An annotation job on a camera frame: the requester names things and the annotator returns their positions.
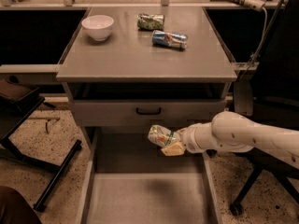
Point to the white ceramic bowl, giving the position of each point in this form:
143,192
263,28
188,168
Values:
98,27

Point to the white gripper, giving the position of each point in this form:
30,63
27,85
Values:
189,138

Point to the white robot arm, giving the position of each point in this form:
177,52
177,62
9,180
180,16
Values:
231,132

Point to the black drawer handle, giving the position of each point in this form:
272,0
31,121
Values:
146,112

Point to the green soda can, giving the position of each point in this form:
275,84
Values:
150,22

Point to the blue pepsi can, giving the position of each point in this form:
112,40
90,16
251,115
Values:
171,40

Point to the grey drawer cabinet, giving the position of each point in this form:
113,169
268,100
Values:
128,66

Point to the white green 7up can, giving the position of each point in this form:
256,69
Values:
162,136

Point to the brown object bottom left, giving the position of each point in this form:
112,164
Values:
14,209

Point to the open middle drawer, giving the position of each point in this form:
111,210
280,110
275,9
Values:
129,181

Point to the closed top drawer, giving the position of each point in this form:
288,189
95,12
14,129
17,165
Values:
122,113

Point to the black office chair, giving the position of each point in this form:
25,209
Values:
275,97

